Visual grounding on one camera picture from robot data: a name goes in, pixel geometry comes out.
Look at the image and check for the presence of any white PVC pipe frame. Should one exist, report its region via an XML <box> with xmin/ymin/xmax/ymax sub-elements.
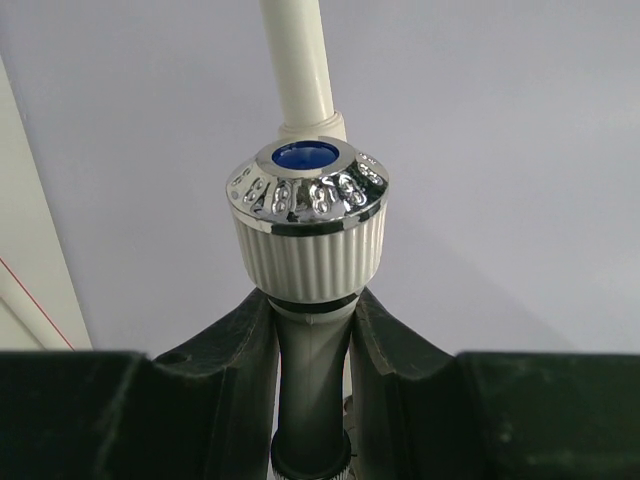
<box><xmin>1</xmin><ymin>1</ymin><xmax>333</xmax><ymax>353</ymax></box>

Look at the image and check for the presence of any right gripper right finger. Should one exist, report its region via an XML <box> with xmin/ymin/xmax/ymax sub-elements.
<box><xmin>351</xmin><ymin>291</ymin><xmax>639</xmax><ymax>479</ymax></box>

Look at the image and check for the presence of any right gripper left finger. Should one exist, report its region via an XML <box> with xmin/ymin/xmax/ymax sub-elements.
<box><xmin>1</xmin><ymin>291</ymin><xmax>278</xmax><ymax>479</ymax></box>

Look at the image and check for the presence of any white plastic faucet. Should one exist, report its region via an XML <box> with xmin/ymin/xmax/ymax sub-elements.
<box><xmin>226</xmin><ymin>136</ymin><xmax>390</xmax><ymax>479</ymax></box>

